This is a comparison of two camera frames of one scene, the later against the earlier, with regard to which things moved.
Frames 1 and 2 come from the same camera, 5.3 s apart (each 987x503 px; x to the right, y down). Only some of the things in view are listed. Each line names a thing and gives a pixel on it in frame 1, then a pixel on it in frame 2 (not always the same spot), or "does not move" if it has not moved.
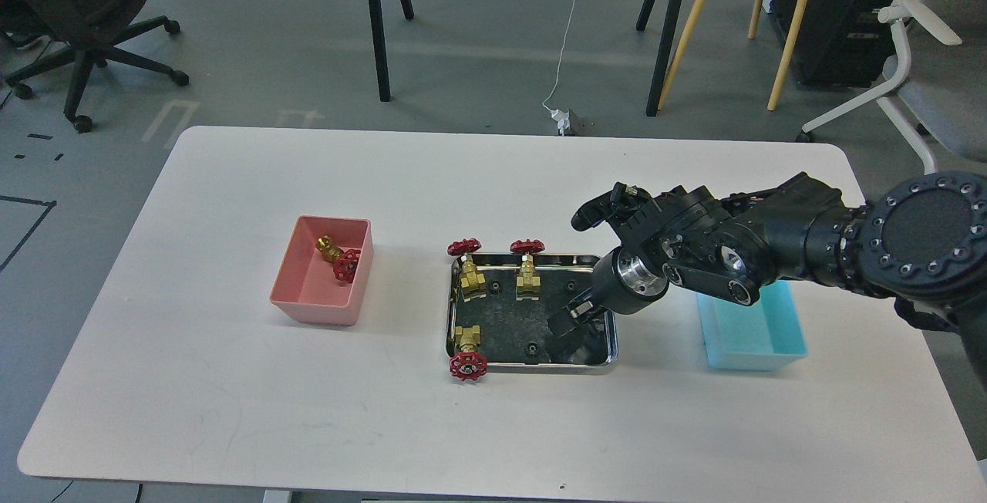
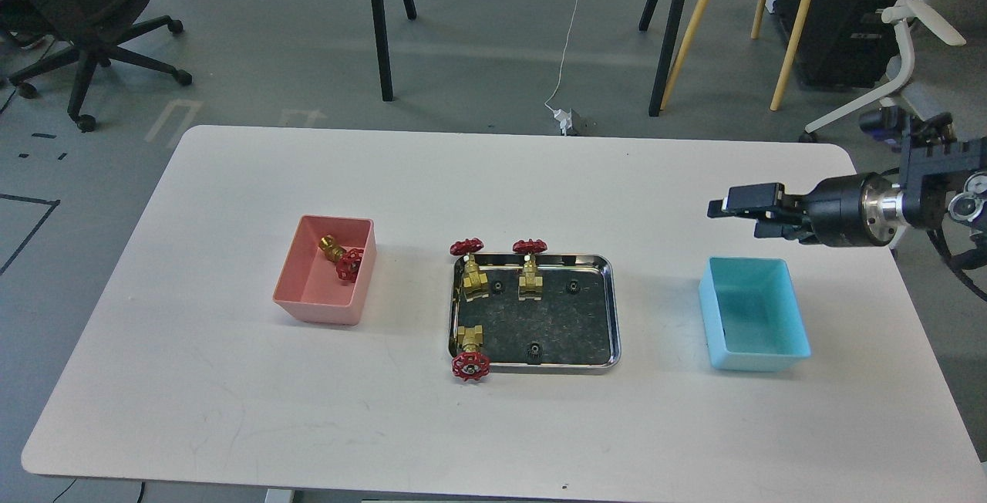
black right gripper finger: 563,322 to 759,200
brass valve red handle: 345,263 does not move
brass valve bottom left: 467,364 does not move
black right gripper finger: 564,346 to 794,228
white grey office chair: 938,80 does not move
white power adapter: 563,119 does not move
